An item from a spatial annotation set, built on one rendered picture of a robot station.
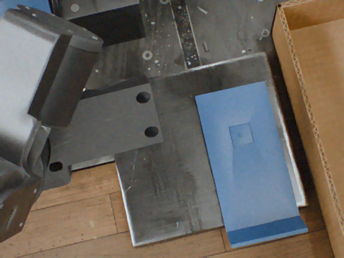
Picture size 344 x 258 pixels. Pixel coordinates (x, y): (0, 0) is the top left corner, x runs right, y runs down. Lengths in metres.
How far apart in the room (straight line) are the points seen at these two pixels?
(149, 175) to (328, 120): 0.18
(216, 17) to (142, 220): 0.23
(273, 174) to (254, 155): 0.03
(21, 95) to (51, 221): 0.32
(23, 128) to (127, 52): 0.35
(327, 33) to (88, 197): 0.29
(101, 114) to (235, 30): 0.29
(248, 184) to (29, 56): 0.33
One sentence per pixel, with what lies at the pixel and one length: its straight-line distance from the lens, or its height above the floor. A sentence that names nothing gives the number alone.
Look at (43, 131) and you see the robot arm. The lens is 0.44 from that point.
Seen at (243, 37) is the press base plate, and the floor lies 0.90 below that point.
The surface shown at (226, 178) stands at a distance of 0.68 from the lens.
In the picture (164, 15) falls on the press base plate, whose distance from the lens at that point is 0.76.
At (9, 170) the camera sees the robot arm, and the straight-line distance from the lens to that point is 0.38.
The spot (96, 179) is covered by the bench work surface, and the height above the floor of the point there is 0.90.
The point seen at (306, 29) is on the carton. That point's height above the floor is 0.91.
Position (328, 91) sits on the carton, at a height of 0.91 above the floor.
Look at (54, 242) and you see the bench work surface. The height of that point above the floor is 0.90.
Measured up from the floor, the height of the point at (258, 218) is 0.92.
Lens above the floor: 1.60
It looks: 75 degrees down
